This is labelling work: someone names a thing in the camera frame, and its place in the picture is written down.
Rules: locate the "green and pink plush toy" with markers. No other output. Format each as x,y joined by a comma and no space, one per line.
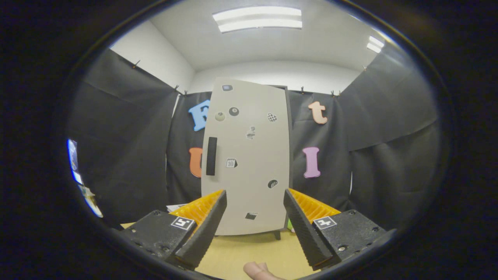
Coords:
290,225

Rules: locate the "black backdrop cloth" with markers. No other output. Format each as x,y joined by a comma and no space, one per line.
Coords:
369,136

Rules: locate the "small ceiling light panel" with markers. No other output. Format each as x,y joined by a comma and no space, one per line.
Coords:
375,44

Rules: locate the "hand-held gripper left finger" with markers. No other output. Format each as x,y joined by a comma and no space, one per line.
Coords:
210,229

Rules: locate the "white shoe cabinet door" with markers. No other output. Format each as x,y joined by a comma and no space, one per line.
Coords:
249,155

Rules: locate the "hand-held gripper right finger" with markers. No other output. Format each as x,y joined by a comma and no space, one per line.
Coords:
305,233

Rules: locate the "large ceiling light panel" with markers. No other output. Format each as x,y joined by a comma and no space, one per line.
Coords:
258,18

